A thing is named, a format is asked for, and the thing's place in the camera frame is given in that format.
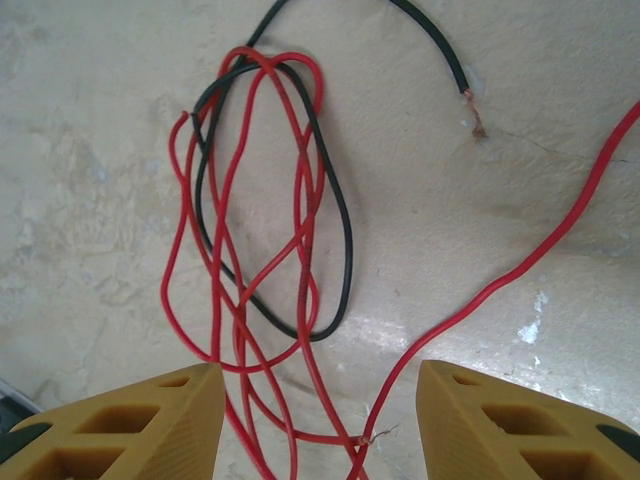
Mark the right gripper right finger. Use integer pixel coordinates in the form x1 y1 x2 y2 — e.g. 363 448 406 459
417 358 640 480

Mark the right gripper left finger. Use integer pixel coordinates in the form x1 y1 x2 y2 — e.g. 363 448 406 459
0 363 225 480

